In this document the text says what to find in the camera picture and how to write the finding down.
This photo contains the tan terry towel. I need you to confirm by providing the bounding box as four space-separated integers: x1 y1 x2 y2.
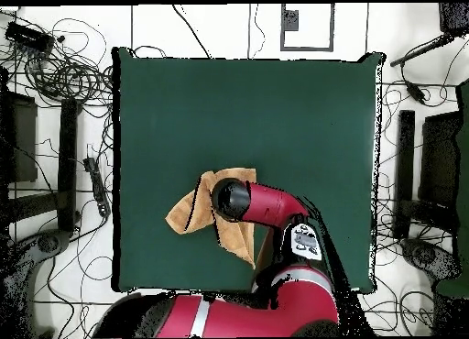
164 167 257 270

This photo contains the black flat panel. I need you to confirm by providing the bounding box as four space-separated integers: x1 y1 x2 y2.
419 111 463 208
0 91 38 184

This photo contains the dark green table cloth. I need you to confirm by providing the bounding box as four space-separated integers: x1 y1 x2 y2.
111 46 386 294

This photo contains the black power strip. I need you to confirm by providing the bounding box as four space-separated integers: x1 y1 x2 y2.
82 157 112 218

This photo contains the black stand bar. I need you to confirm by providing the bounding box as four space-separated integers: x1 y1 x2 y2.
393 109 417 239
57 98 80 233

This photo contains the dark stand base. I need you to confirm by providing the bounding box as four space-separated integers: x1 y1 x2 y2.
0 228 71 338
400 237 461 281

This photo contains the black power adapter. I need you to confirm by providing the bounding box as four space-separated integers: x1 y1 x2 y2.
406 82 428 104

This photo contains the black tripod pole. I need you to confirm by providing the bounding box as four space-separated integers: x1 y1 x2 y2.
389 34 455 68

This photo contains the black speckled box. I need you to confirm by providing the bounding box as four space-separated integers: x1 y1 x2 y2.
438 2 469 36

